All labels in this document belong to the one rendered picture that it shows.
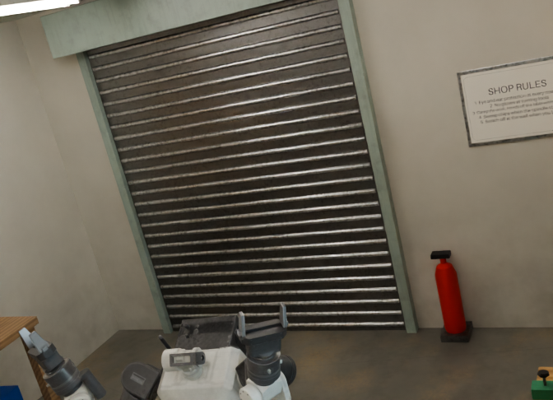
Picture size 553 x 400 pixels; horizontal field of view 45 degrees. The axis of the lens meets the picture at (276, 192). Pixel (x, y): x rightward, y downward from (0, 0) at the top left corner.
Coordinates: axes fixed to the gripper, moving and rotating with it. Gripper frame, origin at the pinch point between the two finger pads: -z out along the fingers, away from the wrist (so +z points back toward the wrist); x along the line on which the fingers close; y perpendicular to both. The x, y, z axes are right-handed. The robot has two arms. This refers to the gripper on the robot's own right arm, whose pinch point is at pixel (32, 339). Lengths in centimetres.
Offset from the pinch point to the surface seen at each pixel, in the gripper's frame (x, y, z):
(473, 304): -92, -237, 198
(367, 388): -112, -146, 189
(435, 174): -86, -257, 108
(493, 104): -43, -282, 80
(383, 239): -128, -227, 136
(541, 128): -25, -287, 104
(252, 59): -163, -236, -8
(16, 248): -318, -76, 22
